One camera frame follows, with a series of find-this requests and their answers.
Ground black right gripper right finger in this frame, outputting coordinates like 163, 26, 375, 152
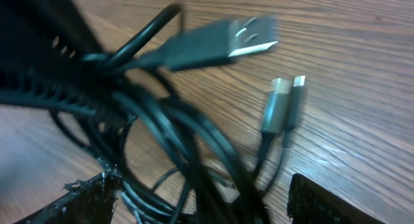
287, 174, 384, 224

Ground black USB cable matte plugs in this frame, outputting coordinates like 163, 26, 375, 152
80, 3, 281, 224

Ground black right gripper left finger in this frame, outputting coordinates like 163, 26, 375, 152
16, 172, 121, 224

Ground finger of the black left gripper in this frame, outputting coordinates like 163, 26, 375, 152
1, 0, 128, 128

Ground black thin USB cable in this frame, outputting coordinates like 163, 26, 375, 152
151, 74, 307, 202

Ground black USB cable metallic plugs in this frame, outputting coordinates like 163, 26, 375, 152
111, 78, 292, 223

